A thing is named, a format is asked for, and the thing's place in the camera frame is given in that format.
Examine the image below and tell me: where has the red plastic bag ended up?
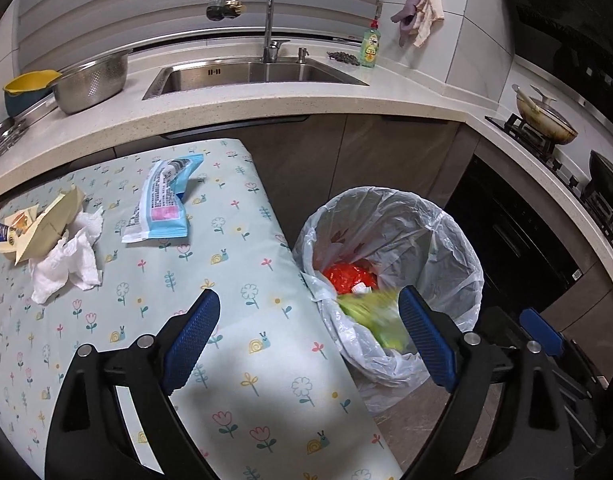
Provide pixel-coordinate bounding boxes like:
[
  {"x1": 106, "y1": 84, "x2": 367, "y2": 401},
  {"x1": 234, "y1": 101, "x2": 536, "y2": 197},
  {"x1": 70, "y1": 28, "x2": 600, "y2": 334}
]
[{"x1": 322, "y1": 260, "x2": 379, "y2": 296}]

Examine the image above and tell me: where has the black range hood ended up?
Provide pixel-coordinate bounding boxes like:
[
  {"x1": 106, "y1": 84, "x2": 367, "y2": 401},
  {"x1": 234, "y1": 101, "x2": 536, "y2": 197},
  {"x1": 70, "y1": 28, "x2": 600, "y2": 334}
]
[{"x1": 501, "y1": 0, "x2": 613, "y2": 111}]

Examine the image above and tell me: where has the beige wok with glass lid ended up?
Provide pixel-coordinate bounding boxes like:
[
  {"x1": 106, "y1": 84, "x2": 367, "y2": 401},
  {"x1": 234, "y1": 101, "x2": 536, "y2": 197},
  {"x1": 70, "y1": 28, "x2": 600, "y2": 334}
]
[{"x1": 511, "y1": 84, "x2": 579, "y2": 146}]

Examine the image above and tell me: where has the blue basin with yellow rim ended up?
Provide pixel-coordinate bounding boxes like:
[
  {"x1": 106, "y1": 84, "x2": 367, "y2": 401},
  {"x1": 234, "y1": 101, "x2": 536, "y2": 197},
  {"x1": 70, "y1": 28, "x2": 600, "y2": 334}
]
[{"x1": 3, "y1": 70, "x2": 62, "y2": 118}]

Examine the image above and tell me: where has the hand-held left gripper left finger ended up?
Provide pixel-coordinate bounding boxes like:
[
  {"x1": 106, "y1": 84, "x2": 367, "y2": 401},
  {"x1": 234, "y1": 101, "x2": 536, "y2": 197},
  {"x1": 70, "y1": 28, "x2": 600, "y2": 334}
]
[{"x1": 44, "y1": 289, "x2": 221, "y2": 480}]

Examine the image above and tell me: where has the beige paper carton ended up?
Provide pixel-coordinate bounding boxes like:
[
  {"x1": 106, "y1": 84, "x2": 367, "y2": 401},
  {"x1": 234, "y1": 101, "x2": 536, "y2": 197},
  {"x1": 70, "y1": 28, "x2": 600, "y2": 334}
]
[{"x1": 0, "y1": 185, "x2": 87, "y2": 266}]

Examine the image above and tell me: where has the steel steamer plate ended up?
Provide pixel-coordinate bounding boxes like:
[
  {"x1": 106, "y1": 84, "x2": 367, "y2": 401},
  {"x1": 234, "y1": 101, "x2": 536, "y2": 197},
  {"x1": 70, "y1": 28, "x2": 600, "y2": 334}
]
[{"x1": 0, "y1": 117, "x2": 30, "y2": 166}]

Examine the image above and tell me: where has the chrome kitchen faucet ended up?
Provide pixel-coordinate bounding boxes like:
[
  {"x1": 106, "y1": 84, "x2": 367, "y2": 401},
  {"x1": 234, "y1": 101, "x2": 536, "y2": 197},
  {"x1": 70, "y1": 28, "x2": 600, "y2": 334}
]
[{"x1": 205, "y1": 0, "x2": 291, "y2": 64}]

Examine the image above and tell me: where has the blue snack packet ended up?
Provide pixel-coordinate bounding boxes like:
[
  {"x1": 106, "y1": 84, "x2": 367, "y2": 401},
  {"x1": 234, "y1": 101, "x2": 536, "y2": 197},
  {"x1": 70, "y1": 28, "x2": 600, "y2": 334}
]
[{"x1": 121, "y1": 154, "x2": 206, "y2": 245}]

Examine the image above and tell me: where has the steel colander bowl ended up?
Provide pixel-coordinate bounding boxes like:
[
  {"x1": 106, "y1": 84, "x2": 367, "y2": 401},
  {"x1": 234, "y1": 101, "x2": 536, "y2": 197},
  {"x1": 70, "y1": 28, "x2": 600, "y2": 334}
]
[{"x1": 51, "y1": 49, "x2": 134, "y2": 115}]

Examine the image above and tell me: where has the grey window blind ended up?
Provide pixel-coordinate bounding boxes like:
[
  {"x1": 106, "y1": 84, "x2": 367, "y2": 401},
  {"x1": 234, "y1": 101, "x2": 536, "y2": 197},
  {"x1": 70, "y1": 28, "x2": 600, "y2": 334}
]
[{"x1": 16, "y1": 0, "x2": 389, "y2": 73}]

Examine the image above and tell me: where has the purple hanging cloth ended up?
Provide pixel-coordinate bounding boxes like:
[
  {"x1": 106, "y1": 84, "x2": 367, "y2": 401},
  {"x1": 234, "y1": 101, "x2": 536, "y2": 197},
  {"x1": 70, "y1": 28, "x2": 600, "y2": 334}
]
[{"x1": 390, "y1": 0, "x2": 429, "y2": 46}]

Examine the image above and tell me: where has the black wok with lid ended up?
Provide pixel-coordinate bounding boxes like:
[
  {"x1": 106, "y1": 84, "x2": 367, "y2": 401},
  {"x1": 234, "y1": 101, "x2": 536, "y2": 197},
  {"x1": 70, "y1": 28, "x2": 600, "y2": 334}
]
[{"x1": 589, "y1": 150, "x2": 613, "y2": 201}]

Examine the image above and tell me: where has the trash bin with clear liner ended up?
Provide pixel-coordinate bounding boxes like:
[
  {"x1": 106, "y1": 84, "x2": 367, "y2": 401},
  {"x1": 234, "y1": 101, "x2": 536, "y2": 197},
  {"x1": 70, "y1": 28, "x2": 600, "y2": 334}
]
[{"x1": 292, "y1": 186, "x2": 484, "y2": 413}]

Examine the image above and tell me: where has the white tissue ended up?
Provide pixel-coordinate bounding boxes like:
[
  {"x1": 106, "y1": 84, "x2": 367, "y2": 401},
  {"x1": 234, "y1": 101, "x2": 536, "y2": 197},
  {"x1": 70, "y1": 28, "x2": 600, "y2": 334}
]
[{"x1": 29, "y1": 210, "x2": 104, "y2": 305}]

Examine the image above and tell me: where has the steel kitchen sink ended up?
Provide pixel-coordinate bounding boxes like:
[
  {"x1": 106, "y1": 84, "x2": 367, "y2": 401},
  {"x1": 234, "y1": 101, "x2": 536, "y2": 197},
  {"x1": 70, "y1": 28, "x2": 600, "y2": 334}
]
[{"x1": 142, "y1": 57, "x2": 369, "y2": 101}]

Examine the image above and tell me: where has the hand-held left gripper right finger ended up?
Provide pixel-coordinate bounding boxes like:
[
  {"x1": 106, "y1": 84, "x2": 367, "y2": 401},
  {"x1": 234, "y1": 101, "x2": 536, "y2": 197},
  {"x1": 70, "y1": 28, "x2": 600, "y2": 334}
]
[{"x1": 397, "y1": 285, "x2": 574, "y2": 480}]

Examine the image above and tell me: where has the black built-in oven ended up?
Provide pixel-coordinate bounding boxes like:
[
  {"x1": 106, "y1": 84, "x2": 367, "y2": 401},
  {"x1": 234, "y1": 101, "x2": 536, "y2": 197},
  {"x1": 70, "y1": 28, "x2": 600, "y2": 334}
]
[{"x1": 443, "y1": 155, "x2": 599, "y2": 311}]

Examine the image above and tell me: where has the green wet wipes packet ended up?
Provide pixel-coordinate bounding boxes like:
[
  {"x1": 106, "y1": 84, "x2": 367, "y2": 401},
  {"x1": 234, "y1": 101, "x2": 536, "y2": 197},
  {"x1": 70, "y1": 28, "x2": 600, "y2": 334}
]
[{"x1": 339, "y1": 287, "x2": 412, "y2": 353}]

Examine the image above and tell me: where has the dark scouring pad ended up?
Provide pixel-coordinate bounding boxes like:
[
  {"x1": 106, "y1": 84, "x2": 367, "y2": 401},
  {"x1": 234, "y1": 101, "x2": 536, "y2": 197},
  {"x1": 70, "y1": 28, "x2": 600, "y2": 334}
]
[{"x1": 326, "y1": 50, "x2": 361, "y2": 67}]

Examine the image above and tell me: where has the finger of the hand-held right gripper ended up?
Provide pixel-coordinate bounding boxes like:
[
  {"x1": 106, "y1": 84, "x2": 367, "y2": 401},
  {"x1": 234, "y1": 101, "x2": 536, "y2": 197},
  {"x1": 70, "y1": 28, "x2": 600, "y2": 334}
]
[
  {"x1": 480, "y1": 305, "x2": 525, "y2": 345},
  {"x1": 519, "y1": 308, "x2": 612, "y2": 402}
]

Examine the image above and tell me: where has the gas stove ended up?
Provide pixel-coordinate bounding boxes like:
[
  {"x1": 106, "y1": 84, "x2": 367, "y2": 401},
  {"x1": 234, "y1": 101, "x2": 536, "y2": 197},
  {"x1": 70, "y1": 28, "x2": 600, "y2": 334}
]
[{"x1": 485, "y1": 112, "x2": 613, "y2": 256}]

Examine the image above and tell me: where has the brown base cabinet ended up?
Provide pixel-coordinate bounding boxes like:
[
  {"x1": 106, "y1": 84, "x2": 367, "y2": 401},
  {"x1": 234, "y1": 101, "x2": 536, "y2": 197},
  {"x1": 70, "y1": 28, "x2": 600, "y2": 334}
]
[{"x1": 231, "y1": 115, "x2": 467, "y2": 241}]

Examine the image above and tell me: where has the floral tablecloth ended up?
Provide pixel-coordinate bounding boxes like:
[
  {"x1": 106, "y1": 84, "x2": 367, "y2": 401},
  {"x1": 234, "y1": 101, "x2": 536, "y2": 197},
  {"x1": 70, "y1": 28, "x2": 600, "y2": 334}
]
[{"x1": 0, "y1": 137, "x2": 402, "y2": 480}]

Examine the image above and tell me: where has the green dish soap bottle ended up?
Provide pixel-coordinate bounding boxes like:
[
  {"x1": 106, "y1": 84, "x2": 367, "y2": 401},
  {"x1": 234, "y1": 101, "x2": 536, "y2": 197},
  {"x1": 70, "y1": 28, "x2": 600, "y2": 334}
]
[{"x1": 360, "y1": 17, "x2": 382, "y2": 68}]

